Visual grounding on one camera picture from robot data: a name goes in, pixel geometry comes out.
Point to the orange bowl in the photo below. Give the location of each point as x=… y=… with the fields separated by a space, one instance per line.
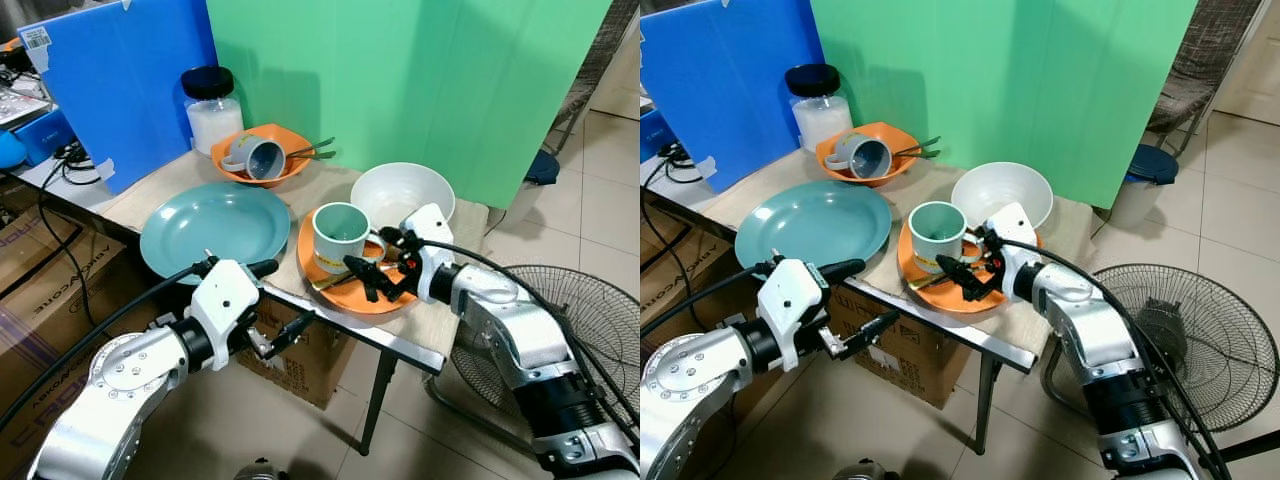
x=902 y=148
x=295 y=150

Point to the gold spoon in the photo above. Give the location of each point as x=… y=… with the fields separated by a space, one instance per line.
x=325 y=282
x=922 y=280

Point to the grey-blue mug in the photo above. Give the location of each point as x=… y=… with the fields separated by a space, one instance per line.
x=868 y=157
x=262 y=158

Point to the grey fabric chair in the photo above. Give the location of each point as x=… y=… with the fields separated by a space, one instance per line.
x=590 y=70
x=1200 y=70

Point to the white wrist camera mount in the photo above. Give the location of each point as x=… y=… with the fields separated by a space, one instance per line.
x=432 y=235
x=222 y=300
x=1018 y=235
x=790 y=310

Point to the light green mug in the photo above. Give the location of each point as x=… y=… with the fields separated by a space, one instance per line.
x=935 y=248
x=338 y=250

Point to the blue plastic board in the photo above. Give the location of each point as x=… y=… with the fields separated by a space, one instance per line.
x=730 y=80
x=120 y=80

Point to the small cardboard box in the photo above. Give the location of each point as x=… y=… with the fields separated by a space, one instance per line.
x=305 y=370
x=920 y=360

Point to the teal plate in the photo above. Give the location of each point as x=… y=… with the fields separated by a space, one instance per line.
x=205 y=230
x=805 y=228

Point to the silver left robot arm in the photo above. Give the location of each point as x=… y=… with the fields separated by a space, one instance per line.
x=690 y=400
x=110 y=400

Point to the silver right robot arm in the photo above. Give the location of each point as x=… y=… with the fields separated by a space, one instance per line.
x=520 y=340
x=1100 y=340

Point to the orange plate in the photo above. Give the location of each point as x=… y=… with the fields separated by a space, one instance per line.
x=935 y=295
x=345 y=298

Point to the green plastic board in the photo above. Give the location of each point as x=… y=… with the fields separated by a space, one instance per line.
x=1000 y=90
x=400 y=90

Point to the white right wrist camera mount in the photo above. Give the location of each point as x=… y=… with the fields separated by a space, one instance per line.
x=432 y=235
x=1018 y=235

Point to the white bin with blue lid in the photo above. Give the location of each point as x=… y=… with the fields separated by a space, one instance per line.
x=535 y=180
x=1145 y=180

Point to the black table leg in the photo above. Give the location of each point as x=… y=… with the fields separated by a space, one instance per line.
x=985 y=400
x=378 y=400

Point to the large printed cardboard box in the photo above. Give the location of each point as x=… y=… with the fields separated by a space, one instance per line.
x=680 y=280
x=50 y=290

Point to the blue plastic case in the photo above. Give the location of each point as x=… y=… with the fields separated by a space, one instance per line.
x=652 y=128
x=45 y=135

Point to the black floor fan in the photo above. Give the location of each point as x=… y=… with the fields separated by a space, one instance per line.
x=580 y=330
x=1200 y=340

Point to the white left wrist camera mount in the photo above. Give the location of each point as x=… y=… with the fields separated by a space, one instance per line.
x=790 y=310
x=222 y=300

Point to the white bowl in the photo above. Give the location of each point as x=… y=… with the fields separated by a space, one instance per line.
x=400 y=190
x=1000 y=188

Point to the glass jar with black lid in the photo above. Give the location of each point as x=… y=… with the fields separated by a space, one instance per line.
x=213 y=120
x=820 y=118

